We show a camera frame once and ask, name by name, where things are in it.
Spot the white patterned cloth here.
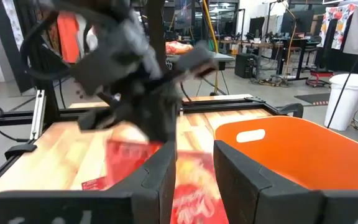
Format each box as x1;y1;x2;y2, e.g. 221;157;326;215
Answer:
1;0;24;52

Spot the long wooden desk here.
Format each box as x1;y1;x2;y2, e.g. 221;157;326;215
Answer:
219;39;285;75

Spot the orange hanging garment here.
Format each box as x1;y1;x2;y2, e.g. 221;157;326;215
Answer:
57;11;81;65

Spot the white plastic bin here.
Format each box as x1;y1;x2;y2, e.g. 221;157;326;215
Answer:
323;73;358;132

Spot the thin black cable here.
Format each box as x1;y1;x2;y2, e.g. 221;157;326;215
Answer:
326;12;358;129

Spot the large black monitor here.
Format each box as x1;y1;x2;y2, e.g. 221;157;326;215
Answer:
280;10;316;35

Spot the grey side table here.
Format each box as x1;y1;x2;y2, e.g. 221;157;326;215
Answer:
166;51;236;96

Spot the red wheeled dolly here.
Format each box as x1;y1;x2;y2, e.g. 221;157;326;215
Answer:
305;69;335;88

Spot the orange plastic basket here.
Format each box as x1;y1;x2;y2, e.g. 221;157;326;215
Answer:
214;115;358;191

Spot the small black monitor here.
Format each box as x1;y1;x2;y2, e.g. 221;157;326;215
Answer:
249;16;266;39

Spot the black computer tower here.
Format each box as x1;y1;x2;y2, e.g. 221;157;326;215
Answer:
234;53;259;79

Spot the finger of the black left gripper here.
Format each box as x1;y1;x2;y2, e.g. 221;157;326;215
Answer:
76;102;129;131
128;88;182;144

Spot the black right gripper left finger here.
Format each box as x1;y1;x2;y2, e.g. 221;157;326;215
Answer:
104;139;178;224

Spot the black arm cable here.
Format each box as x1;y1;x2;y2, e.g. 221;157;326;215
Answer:
19;12;71;81

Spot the black partition panel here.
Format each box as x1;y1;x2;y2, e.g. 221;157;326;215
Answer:
0;0;35;94

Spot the red butter popcorn bag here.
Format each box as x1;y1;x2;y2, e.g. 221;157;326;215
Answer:
81;139;165;191
170;150;230;224

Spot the floral patterned cloth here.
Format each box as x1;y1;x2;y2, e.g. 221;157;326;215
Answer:
318;2;358;50

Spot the black upright post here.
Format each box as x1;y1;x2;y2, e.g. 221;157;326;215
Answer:
147;0;168;74

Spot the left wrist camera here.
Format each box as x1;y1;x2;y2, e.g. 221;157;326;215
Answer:
96;14;163;78

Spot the yellow cable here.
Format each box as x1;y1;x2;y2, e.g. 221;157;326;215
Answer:
201;0;219;96

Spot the black floor cable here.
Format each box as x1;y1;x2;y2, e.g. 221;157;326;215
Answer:
0;124;30;143

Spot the black striped floor mat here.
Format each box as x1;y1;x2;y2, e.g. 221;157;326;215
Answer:
293;92;358;107

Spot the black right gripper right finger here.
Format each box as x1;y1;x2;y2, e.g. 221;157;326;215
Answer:
213;139;324;224

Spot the orange plastic bag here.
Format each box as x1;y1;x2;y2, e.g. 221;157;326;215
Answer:
165;40;195;56

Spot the silver aluminium extrusion post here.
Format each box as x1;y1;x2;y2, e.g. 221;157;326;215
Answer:
29;89;47;141

